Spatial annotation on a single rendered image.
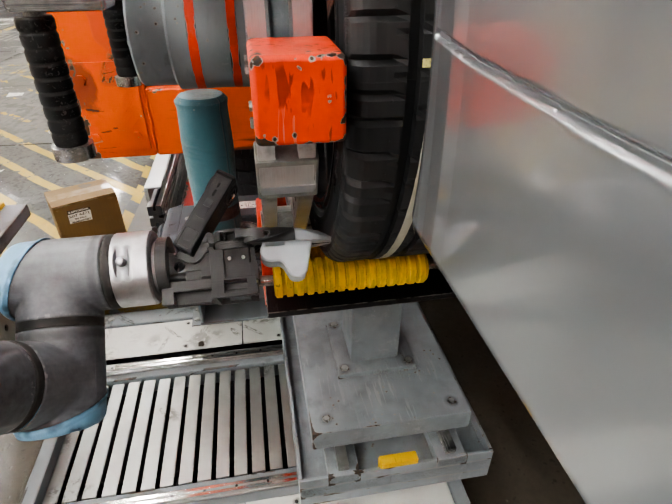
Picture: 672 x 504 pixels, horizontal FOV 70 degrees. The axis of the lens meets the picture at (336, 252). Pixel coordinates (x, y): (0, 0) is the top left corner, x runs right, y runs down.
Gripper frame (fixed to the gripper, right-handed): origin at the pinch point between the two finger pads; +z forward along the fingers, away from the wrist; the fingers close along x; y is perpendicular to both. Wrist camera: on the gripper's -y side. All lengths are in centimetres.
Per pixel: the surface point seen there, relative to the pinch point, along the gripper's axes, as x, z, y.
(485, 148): 36.3, 5.1, 5.1
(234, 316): -76, -17, 2
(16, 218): -49, -60, -22
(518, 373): 35.1, 5.1, 17.1
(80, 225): -120, -73, -42
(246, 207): -51, -11, -21
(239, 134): -51, -11, -40
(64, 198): -116, -77, -51
